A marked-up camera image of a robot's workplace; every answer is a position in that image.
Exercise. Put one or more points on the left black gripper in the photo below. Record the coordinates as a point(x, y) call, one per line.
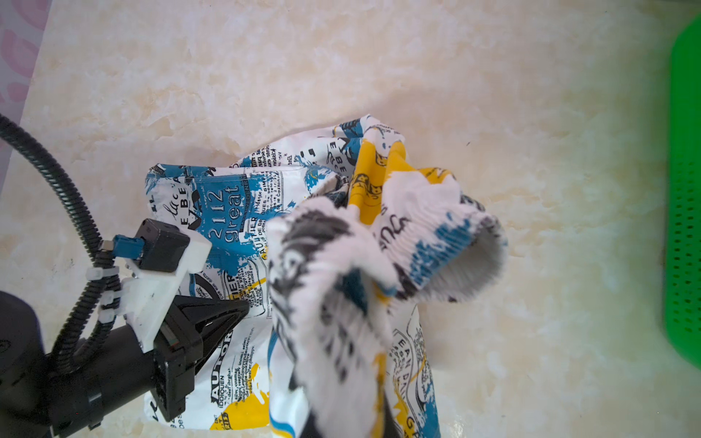
point(184, 345)

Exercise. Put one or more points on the colourful printed white shirt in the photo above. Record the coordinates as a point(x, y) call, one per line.
point(334, 240)

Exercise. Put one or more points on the green plastic basket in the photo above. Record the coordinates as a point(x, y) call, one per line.
point(682, 282)

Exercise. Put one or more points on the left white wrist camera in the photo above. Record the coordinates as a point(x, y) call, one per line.
point(160, 256)

